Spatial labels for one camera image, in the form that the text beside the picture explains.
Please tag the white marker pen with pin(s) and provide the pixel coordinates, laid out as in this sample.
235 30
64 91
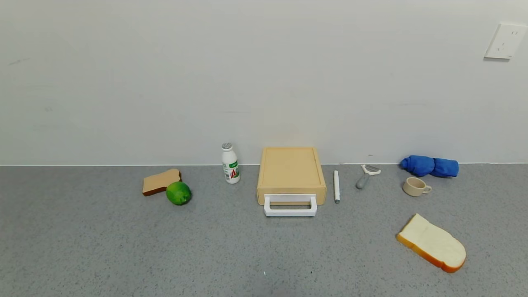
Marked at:
336 185

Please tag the rolled blue cloth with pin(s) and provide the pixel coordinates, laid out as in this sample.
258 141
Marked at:
429 166

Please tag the white bread slice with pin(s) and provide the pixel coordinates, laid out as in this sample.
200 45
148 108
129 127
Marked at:
433 243

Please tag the white milk drink bottle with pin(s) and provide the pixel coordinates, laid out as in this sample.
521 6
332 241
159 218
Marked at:
231 167

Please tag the beige cup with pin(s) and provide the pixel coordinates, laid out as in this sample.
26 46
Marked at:
414 187

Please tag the yellow drawer cabinet housing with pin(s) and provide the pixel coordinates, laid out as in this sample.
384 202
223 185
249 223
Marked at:
291 169

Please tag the white wall socket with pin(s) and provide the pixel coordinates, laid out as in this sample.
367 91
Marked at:
505 41

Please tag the green lime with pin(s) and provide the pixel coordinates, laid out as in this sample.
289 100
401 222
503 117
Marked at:
178 193

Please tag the brown bread slice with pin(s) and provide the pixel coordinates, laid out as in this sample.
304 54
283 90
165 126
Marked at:
157 181

